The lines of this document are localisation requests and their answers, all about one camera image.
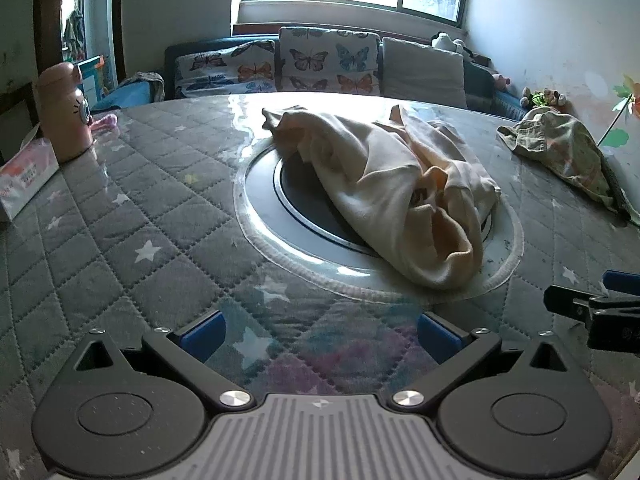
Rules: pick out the grey quilted star table cover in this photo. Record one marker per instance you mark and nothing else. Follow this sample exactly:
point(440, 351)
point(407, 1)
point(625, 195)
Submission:
point(150, 210)

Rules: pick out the small plush toys cluster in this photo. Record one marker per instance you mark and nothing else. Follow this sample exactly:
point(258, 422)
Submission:
point(545, 96)

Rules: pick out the cream long-sleeve shirt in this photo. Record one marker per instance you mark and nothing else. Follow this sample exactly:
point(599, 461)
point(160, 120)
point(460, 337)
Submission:
point(380, 170)

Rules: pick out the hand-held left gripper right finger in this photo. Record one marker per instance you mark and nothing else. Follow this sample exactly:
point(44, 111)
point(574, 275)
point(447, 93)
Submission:
point(440, 337)

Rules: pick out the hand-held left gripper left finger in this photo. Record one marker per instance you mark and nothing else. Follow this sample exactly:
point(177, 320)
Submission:
point(202, 336)

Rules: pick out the grey pillow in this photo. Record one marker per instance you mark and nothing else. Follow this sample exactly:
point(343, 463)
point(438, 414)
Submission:
point(425, 72)

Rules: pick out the white plush toy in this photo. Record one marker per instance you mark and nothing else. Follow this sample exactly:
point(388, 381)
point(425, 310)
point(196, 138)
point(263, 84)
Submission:
point(447, 41)

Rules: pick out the flower wall sticker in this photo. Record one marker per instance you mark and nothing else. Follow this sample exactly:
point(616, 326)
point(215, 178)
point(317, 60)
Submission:
point(620, 110)

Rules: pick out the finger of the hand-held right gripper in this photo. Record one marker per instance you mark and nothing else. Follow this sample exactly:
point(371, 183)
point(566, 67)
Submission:
point(570, 300)
point(622, 281)

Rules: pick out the blue storage box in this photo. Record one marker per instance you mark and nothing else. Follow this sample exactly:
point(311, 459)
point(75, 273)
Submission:
point(92, 77)

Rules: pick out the pink plush toy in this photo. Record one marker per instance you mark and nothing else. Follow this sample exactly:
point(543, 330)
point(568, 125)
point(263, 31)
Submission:
point(501, 79)

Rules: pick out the hanging clothes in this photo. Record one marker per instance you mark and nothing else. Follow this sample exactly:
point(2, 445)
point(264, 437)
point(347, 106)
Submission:
point(72, 27)

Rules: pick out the square butterfly print pillow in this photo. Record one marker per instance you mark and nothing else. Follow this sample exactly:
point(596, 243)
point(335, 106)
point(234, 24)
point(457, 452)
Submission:
point(325, 60)

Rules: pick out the dark blue sofa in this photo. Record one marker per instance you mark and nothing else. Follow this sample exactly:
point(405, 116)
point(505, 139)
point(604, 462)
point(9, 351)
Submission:
point(480, 85)

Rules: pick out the patterned olive garment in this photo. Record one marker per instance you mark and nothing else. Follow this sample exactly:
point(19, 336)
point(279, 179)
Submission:
point(560, 145)

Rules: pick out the dark wooden door frame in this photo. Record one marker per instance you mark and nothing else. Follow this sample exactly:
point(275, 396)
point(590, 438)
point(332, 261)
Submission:
point(47, 10)

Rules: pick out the wide butterfly print pillow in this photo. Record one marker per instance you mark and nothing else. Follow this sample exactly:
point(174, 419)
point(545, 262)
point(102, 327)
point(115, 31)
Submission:
point(220, 70)

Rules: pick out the pink tissue pack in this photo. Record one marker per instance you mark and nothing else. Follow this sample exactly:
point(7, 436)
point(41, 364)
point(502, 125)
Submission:
point(25, 175)

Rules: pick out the blue seat with blanket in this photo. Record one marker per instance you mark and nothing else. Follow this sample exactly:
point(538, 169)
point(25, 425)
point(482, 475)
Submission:
point(125, 94)

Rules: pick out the pink thermos bottle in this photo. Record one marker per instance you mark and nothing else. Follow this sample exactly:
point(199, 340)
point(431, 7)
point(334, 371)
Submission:
point(62, 110)

